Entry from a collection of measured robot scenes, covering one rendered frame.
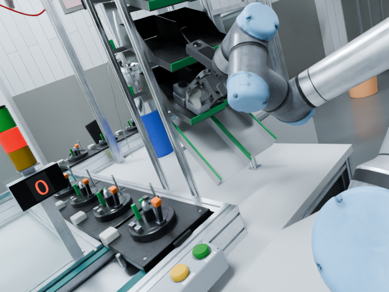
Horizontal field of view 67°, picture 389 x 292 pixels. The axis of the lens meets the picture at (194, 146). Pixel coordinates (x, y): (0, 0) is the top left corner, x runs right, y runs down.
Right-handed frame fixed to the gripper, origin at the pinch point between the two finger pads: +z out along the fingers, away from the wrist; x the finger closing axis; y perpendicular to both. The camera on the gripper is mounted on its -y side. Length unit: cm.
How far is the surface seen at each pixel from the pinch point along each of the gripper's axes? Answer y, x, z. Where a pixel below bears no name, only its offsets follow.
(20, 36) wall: -259, -4, 307
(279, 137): 26, 97, 95
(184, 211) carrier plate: 27.6, -16.9, 11.3
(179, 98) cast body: -2.9, -1.5, 7.2
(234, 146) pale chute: 18.5, 7.8, 9.6
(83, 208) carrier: 9, -40, 51
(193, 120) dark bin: 6.6, -4.5, 1.0
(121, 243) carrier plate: 26.1, -36.1, 15.0
